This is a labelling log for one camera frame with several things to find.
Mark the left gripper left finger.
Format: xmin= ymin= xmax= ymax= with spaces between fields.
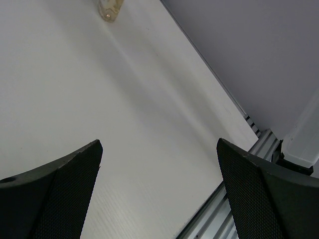
xmin=0 ymin=139 xmax=103 ymax=239

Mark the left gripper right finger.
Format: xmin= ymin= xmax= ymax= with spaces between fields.
xmin=216 ymin=138 xmax=319 ymax=239

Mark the amber liquid clear bottle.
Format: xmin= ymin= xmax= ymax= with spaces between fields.
xmin=98 ymin=0 xmax=124 ymax=23

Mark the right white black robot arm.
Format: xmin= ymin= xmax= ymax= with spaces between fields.
xmin=271 ymin=96 xmax=319 ymax=176

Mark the aluminium mounting rail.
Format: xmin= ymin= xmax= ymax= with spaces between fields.
xmin=175 ymin=128 xmax=284 ymax=239

